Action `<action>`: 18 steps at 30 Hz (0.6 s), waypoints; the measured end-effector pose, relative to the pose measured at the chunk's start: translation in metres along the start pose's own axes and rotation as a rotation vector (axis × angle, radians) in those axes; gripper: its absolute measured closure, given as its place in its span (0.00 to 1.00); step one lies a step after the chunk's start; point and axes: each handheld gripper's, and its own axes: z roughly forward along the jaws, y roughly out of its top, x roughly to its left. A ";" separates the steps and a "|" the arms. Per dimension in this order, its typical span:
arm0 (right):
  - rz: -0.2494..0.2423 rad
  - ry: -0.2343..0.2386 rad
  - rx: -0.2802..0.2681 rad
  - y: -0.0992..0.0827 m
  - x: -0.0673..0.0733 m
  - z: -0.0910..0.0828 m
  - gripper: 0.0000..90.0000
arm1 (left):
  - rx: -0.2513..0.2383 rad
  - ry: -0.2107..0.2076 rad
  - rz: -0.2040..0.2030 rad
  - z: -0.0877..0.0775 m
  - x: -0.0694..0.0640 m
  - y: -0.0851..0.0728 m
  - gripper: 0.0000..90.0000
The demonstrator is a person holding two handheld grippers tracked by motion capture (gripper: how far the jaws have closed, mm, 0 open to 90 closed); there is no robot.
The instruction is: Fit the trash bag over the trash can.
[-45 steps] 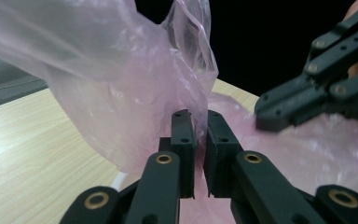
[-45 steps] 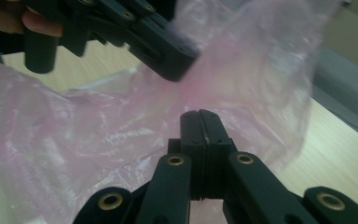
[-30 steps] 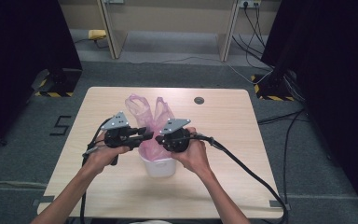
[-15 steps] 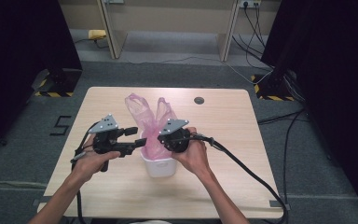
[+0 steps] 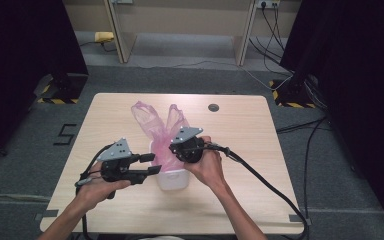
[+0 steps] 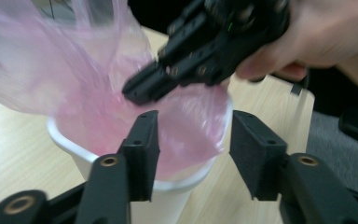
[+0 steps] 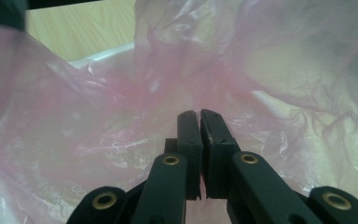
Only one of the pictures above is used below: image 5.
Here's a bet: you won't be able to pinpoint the white power strip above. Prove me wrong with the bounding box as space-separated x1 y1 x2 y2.
255 0 281 10

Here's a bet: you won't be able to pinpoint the black floor cable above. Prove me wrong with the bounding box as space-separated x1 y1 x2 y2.
275 115 328 213

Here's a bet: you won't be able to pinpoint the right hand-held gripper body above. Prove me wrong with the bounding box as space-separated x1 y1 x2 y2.
168 126 206 165

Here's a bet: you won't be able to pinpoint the grey tape strip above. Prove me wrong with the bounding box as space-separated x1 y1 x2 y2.
288 213 313 224
34 208 60 222

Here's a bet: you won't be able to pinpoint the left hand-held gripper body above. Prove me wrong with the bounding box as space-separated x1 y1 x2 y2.
96 137 148 186

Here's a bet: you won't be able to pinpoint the thick black gripper cable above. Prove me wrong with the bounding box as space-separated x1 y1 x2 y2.
204 142 312 240

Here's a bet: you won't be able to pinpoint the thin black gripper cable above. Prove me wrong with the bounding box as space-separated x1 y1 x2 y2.
74 143 115 240

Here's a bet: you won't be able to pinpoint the black curtain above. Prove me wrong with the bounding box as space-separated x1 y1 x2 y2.
279 0 384 232
0 0 90 165

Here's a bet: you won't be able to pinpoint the yellow box on floor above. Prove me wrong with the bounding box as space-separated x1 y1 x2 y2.
93 31 116 44

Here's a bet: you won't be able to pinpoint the person's left hand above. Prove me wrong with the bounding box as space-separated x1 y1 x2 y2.
74 161 132 212

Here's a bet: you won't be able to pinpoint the white plastic bin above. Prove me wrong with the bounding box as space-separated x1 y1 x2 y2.
148 139 191 192

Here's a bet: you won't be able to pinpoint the stand base with hazard tape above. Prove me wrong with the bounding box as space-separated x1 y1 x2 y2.
34 73 90 105
268 77 318 110

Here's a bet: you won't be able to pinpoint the white floor cable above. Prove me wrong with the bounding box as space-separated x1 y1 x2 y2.
136 59 295 92

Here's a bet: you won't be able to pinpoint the pink plastic bag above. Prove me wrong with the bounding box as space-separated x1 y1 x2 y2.
130 100 191 173

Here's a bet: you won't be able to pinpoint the person's right hand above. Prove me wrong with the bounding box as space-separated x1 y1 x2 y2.
183 134 227 192

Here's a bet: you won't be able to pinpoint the black power cables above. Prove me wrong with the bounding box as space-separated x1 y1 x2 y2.
247 5 295 77

